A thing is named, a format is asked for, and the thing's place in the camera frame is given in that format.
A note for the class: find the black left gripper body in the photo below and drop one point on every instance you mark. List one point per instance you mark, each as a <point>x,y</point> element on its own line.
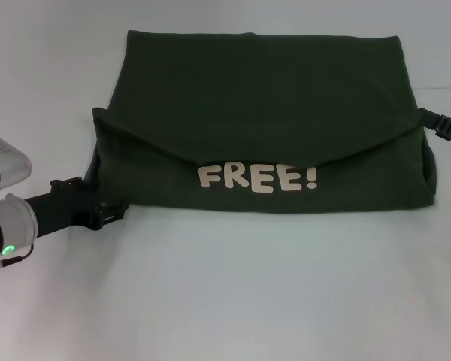
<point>64,210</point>

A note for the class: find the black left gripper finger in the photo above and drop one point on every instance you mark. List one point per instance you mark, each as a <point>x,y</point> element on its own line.
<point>73,181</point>
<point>112,214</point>

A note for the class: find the dark green shirt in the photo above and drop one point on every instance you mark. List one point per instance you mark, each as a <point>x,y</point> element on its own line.
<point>263,113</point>

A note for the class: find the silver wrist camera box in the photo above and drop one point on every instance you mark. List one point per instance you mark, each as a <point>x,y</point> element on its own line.
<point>7,165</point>

